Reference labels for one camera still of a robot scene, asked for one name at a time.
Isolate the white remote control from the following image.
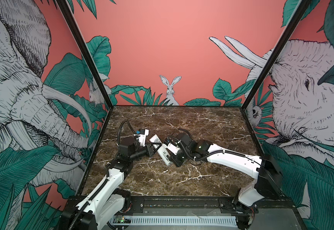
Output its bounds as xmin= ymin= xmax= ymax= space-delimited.
xmin=149 ymin=134 xmax=172 ymax=166

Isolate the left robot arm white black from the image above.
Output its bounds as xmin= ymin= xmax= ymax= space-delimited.
xmin=56 ymin=136 xmax=163 ymax=230

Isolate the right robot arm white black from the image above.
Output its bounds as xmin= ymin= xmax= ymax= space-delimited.
xmin=162 ymin=133 xmax=283 ymax=207

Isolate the small green circuit board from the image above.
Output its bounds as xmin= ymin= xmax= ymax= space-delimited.
xmin=112 ymin=216 xmax=132 ymax=225

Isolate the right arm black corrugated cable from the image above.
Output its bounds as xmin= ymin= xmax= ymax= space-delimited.
xmin=166 ymin=128 xmax=193 ymax=141

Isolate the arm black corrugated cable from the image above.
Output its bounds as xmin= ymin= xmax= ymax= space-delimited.
xmin=166 ymin=128 xmax=193 ymax=141
xmin=117 ymin=119 xmax=136 ymax=147

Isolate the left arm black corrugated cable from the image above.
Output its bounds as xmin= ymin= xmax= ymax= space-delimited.
xmin=117 ymin=119 xmax=136 ymax=147

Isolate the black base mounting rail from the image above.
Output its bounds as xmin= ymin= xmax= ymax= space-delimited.
xmin=69 ymin=196 xmax=294 ymax=215

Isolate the white ribbed cable duct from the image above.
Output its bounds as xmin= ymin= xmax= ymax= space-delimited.
xmin=109 ymin=216 xmax=237 ymax=228

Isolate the right black frame post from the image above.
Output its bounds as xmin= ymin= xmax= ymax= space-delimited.
xmin=240 ymin=0 xmax=312 ymax=111

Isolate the black frame post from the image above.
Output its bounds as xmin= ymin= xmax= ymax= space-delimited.
xmin=56 ymin=0 xmax=113 ymax=111
xmin=240 ymin=0 xmax=312 ymax=111

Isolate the left black frame post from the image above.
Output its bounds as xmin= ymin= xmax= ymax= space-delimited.
xmin=56 ymin=0 xmax=113 ymax=111

